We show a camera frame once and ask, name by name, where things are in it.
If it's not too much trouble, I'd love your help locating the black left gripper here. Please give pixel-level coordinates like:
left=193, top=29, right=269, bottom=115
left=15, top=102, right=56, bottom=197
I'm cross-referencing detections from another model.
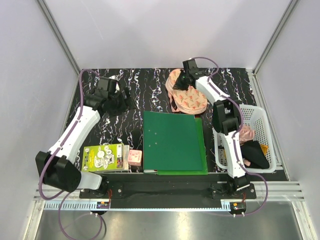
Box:
left=109, top=86, right=138, bottom=118

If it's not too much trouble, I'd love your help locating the pink floral mesh laundry bag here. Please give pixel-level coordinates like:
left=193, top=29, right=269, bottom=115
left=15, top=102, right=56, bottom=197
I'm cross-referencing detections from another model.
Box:
left=165, top=68, right=208, bottom=115

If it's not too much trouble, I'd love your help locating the black bra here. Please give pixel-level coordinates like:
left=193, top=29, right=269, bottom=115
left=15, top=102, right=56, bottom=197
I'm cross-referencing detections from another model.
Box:
left=240, top=140, right=270, bottom=169

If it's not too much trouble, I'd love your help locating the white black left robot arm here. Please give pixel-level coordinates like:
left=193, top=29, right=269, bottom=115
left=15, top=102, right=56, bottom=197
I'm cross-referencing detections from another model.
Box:
left=35, top=87, right=136, bottom=200

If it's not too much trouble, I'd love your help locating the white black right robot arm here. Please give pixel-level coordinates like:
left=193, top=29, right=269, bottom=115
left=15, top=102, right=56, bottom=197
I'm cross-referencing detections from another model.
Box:
left=173, top=69, right=250, bottom=199

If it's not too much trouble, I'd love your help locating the small pink box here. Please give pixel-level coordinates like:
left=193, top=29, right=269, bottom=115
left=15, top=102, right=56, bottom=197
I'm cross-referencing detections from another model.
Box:
left=128, top=149, right=143, bottom=167

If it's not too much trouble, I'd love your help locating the lime green illustrated book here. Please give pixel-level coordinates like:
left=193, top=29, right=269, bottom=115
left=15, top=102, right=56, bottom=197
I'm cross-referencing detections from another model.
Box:
left=81, top=143, right=130, bottom=174

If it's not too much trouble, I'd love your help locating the white perforated plastic basket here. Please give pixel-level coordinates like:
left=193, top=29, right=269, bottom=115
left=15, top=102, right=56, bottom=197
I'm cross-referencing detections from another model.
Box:
left=213, top=104, right=277, bottom=174

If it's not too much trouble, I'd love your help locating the pink lace garment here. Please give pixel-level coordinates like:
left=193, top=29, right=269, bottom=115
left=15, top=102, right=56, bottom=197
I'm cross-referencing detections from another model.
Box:
left=239, top=125, right=255, bottom=143

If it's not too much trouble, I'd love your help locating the light green folder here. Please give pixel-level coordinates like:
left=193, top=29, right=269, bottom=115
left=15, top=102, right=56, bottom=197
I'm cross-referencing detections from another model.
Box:
left=157, top=117, right=208, bottom=176

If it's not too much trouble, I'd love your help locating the mustard yellow garment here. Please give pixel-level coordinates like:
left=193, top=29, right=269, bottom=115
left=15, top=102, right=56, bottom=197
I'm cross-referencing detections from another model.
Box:
left=260, top=144, right=269, bottom=156

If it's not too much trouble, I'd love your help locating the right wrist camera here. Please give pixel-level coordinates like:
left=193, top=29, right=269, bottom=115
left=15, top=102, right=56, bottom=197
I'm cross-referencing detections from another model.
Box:
left=182, top=58, right=199, bottom=75

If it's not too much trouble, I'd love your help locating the dark green ring binder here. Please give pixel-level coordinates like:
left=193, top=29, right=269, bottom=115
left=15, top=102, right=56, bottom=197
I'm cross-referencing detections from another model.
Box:
left=142, top=111, right=203, bottom=174

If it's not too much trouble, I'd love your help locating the left aluminium frame post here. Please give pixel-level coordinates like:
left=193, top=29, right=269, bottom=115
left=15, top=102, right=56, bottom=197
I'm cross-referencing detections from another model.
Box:
left=36, top=0, right=81, bottom=76

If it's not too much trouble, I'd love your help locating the aluminium frame post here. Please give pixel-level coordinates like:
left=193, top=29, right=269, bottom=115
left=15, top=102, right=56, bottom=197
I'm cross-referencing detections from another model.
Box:
left=252, top=0, right=300, bottom=75
left=36, top=0, right=81, bottom=76

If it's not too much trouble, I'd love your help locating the white slotted cable duct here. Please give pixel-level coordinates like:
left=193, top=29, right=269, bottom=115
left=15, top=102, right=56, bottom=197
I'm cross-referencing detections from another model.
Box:
left=44, top=199, right=231, bottom=212

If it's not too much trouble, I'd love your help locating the right aluminium frame post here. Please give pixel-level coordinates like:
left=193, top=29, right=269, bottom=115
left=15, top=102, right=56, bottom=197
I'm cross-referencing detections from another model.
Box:
left=252, top=0, right=300, bottom=75

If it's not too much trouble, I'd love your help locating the aluminium rail crossbar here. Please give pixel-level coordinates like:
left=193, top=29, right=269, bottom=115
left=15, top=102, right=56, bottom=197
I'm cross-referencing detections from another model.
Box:
left=33, top=181, right=306, bottom=202

